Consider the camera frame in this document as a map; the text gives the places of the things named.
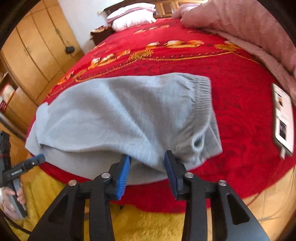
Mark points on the white pillow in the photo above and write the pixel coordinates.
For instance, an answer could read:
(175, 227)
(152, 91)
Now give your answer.
(135, 18)
(130, 8)

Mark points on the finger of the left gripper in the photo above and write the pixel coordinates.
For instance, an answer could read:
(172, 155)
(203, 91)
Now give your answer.
(23, 167)

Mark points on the pink checkered quilt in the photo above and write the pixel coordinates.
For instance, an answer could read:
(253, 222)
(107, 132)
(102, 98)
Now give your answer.
(249, 25)

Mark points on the person's left hand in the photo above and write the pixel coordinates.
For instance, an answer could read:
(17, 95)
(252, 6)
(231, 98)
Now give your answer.
(6, 204)

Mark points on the white smartphone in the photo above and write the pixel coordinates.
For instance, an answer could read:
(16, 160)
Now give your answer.
(283, 128)

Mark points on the yellow fuzzy blanket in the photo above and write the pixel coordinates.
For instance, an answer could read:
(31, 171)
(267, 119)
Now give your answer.
(145, 212)

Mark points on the upper white pillow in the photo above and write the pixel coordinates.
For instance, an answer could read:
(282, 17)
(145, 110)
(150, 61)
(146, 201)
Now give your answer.
(130, 8)

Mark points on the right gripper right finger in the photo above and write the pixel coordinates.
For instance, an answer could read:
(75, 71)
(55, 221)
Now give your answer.
(231, 218)

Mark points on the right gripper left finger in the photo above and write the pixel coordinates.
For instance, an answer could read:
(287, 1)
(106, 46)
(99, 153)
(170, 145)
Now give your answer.
(64, 219)

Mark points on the dark wooden headboard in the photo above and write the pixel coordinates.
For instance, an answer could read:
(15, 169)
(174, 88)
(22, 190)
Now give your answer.
(164, 9)

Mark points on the cloth on nightstand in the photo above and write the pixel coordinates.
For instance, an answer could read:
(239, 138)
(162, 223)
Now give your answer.
(101, 29)

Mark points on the small black hanging bag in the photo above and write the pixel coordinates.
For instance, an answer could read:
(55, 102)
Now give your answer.
(69, 49)

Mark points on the lower white pillow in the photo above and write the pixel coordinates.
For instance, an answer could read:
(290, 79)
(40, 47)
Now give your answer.
(135, 18)

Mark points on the dark wooden nightstand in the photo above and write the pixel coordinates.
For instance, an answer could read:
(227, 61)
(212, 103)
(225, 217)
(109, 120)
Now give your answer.
(98, 38)

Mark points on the wooden wardrobe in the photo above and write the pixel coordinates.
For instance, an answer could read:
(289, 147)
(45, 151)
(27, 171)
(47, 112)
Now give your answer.
(33, 60)

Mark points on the red floral bedspread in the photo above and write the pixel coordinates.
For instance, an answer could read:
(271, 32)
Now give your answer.
(240, 88)

